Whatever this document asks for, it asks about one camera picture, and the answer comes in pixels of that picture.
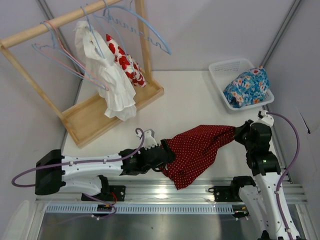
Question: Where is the red polka dot skirt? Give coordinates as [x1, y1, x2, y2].
[161, 125, 236, 190]

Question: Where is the thin blue wire hanger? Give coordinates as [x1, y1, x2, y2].
[31, 21, 110, 91]

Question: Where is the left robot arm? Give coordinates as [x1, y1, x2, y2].
[34, 139, 176, 201]

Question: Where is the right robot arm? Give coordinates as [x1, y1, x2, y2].
[231, 117, 302, 240]

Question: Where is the wide blue plastic hanger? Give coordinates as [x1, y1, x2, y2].
[92, 0, 172, 56]

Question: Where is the blue hanger holding dress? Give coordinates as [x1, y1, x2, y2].
[80, 6, 105, 58]

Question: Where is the blue floral garment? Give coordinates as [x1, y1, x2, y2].
[223, 66, 270, 109]

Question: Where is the white plastic basket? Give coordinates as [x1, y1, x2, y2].
[208, 58, 275, 114]

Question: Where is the white hanging dress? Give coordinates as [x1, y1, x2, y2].
[74, 21, 137, 121]

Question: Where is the red white floral garment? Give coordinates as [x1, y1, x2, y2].
[105, 34, 147, 88]

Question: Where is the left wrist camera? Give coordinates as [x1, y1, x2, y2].
[135, 128, 158, 150]

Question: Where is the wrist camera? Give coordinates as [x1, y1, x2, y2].
[135, 128, 158, 150]
[257, 110, 274, 127]

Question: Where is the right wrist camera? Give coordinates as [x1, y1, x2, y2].
[257, 110, 274, 127]

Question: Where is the aluminium mounting rail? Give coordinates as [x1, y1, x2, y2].
[35, 177, 308, 205]

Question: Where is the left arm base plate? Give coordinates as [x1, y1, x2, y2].
[89, 185, 126, 202]

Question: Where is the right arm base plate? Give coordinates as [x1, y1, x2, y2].
[208, 185, 237, 202]

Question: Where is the white slotted cable duct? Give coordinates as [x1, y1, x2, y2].
[45, 203, 248, 215]

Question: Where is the pink wire hanger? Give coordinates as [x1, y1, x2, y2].
[32, 20, 109, 91]

